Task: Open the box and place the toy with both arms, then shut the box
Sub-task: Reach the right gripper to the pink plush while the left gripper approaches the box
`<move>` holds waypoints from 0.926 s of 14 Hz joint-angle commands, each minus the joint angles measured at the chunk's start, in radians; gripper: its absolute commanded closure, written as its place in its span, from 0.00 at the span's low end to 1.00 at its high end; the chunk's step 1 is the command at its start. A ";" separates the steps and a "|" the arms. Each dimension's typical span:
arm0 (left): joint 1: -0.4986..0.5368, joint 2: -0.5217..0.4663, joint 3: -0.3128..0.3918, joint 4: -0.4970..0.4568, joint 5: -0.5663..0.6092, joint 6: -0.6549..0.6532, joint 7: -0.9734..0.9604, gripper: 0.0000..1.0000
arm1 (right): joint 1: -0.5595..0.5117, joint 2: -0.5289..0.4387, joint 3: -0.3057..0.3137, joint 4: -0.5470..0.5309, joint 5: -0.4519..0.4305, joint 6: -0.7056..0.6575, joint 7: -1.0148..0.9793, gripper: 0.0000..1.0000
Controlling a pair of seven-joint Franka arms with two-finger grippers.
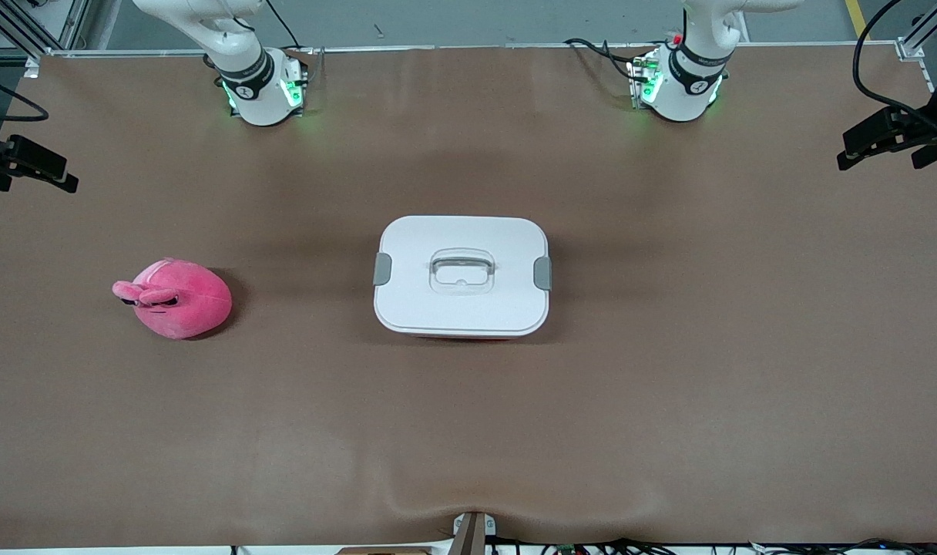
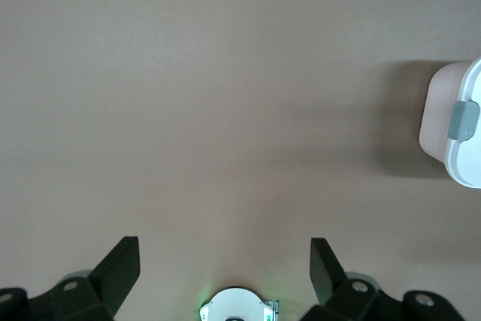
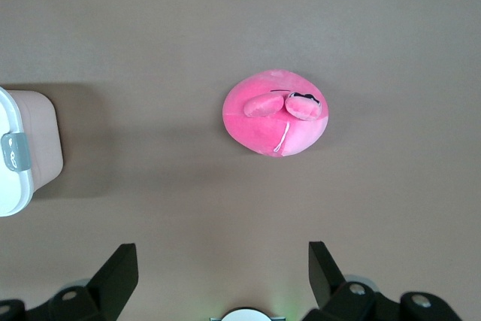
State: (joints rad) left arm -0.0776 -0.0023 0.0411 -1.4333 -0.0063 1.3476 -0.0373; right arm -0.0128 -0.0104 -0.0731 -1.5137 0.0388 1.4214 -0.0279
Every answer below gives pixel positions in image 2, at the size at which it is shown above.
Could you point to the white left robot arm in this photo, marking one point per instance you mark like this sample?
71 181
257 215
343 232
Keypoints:
233 302

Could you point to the pink plastic storage box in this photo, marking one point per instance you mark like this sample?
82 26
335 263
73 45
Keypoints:
436 110

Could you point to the grey lid clip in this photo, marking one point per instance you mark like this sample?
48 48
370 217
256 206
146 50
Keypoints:
460 122

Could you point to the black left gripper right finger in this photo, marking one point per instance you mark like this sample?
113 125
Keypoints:
323 276

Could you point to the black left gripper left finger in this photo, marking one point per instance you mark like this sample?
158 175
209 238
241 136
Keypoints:
116 279

